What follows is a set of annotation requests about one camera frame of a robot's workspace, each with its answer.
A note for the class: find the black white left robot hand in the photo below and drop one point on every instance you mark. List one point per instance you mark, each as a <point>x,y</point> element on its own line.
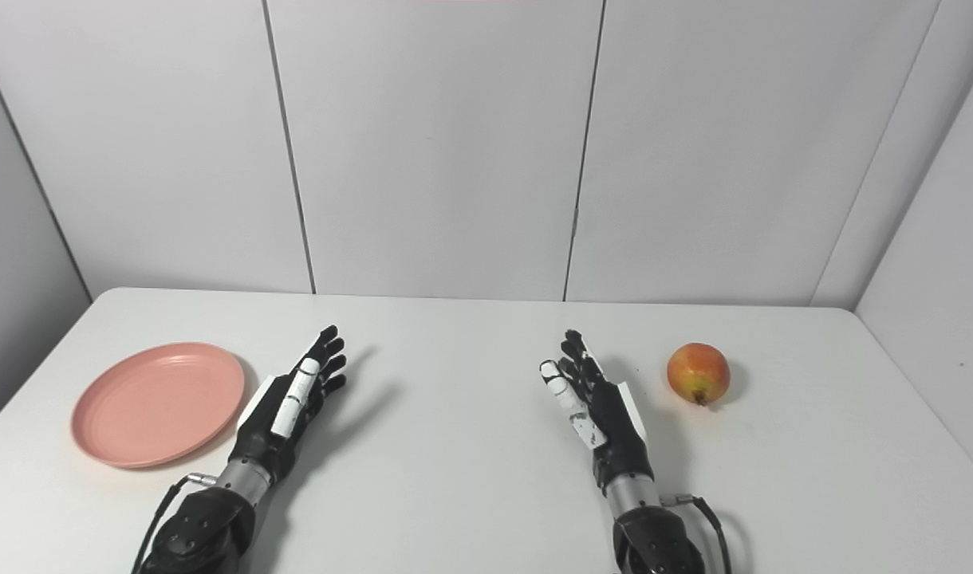
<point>271,434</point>

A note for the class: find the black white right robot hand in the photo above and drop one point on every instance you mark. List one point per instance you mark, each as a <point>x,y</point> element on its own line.
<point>614,422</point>

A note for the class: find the red yellow apple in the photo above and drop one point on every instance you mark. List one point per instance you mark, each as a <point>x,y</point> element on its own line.
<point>698,371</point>

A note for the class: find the pink round plate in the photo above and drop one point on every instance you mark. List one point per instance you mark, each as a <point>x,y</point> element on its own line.
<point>155,406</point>

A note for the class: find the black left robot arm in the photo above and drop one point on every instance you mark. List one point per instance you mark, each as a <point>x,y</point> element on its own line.
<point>203,526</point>

